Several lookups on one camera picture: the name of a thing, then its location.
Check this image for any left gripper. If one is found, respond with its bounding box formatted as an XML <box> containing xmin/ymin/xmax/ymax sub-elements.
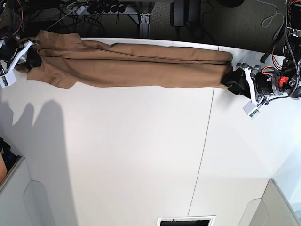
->
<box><xmin>221</xmin><ymin>62</ymin><xmax>294</xmax><ymax>107</ymax></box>

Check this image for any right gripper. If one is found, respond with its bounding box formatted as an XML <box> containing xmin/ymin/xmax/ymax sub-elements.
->
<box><xmin>0</xmin><ymin>39</ymin><xmax>42</xmax><ymax>75</ymax></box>

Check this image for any brown t-shirt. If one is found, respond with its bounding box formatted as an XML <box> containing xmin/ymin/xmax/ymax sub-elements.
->
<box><xmin>16</xmin><ymin>31</ymin><xmax>233</xmax><ymax>89</ymax></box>

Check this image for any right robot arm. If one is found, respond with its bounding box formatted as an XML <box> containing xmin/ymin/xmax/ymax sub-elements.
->
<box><xmin>0</xmin><ymin>0</ymin><xmax>42</xmax><ymax>71</ymax></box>

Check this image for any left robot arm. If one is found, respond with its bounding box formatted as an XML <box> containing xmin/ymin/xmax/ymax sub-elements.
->
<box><xmin>221</xmin><ymin>0</ymin><xmax>301</xmax><ymax>108</ymax></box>

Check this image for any black power adapter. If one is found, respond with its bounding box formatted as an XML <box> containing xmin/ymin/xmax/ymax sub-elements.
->
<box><xmin>170</xmin><ymin>0</ymin><xmax>201</xmax><ymax>27</ymax></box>

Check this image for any white bin right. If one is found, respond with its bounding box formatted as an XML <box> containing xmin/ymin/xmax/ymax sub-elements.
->
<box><xmin>238</xmin><ymin>179</ymin><xmax>301</xmax><ymax>226</ymax></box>

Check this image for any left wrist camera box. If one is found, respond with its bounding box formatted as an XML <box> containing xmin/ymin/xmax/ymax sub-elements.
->
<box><xmin>243</xmin><ymin>101</ymin><xmax>261</xmax><ymax>120</ymax></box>

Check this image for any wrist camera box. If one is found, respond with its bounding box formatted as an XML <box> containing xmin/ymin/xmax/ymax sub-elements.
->
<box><xmin>243</xmin><ymin>101</ymin><xmax>261</xmax><ymax>120</ymax></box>
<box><xmin>0</xmin><ymin>72</ymin><xmax>16</xmax><ymax>88</ymax></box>

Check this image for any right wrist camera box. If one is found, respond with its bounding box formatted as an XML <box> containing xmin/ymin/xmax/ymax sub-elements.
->
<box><xmin>0</xmin><ymin>72</ymin><xmax>16</xmax><ymax>88</ymax></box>

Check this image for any aluminium frame post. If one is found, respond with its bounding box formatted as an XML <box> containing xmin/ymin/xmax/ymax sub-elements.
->
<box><xmin>139</xmin><ymin>14</ymin><xmax>151</xmax><ymax>39</ymax></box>

